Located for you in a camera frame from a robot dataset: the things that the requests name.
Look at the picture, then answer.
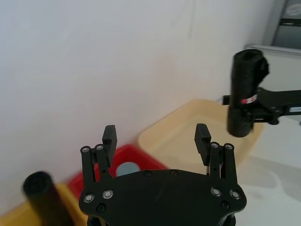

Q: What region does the yellow plastic bin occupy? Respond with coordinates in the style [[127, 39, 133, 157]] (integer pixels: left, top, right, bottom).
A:
[[0, 183, 88, 226]]

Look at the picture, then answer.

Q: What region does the grey round object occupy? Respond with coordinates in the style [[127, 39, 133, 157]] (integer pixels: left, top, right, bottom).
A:
[[116, 161, 142, 177]]

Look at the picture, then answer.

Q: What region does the cream plastic bin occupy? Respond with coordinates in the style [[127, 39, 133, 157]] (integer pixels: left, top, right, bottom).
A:
[[137, 98, 264, 175]]

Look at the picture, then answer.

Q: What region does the red plastic bin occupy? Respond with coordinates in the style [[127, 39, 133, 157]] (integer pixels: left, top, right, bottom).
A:
[[67, 144, 170, 201]]

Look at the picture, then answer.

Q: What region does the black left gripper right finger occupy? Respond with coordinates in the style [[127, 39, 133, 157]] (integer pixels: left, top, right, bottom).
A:
[[195, 123, 241, 202]]

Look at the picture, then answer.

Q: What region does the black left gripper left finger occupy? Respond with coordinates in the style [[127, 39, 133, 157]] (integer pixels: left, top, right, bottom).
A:
[[80, 125, 118, 202]]

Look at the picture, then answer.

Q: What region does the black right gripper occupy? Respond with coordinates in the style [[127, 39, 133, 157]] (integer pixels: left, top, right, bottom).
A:
[[222, 86, 301, 130]]

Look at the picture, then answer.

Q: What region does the plain black roll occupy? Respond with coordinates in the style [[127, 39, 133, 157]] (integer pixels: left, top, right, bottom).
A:
[[22, 171, 75, 226]]

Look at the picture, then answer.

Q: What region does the black roll with red label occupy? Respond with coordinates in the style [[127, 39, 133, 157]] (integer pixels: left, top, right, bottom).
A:
[[226, 49, 270, 137]]

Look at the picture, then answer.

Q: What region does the grey striped post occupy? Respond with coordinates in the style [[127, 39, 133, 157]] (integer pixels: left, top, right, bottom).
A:
[[269, 0, 301, 48]]

